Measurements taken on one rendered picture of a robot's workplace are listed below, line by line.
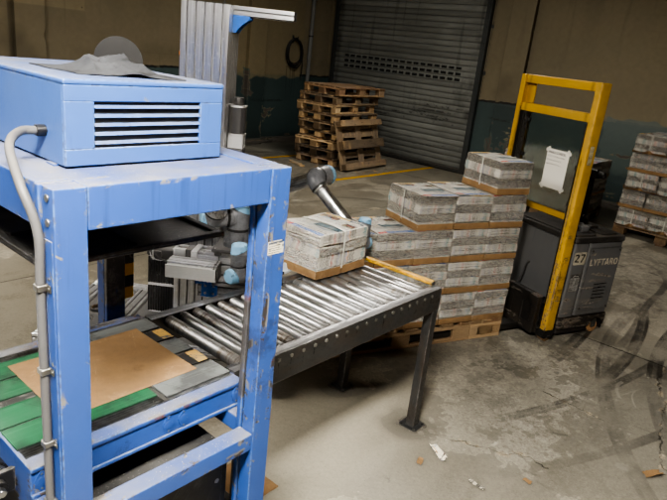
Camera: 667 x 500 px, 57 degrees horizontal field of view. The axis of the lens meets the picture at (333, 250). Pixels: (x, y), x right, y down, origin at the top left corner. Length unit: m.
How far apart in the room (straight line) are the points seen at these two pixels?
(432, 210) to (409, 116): 7.87
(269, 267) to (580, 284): 3.43
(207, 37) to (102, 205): 2.04
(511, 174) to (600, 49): 6.23
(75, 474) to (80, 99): 0.88
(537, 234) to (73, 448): 3.93
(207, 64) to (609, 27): 7.80
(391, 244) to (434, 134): 7.70
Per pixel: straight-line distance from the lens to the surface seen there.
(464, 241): 4.16
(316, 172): 3.48
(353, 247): 3.10
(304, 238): 2.94
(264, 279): 1.77
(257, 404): 1.96
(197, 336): 2.37
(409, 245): 3.91
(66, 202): 1.36
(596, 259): 4.88
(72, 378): 1.52
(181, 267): 3.24
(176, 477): 1.88
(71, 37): 9.76
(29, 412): 2.00
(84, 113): 1.54
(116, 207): 1.42
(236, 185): 1.60
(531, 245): 4.96
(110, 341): 2.34
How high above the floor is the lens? 1.87
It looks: 18 degrees down
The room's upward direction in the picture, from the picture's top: 6 degrees clockwise
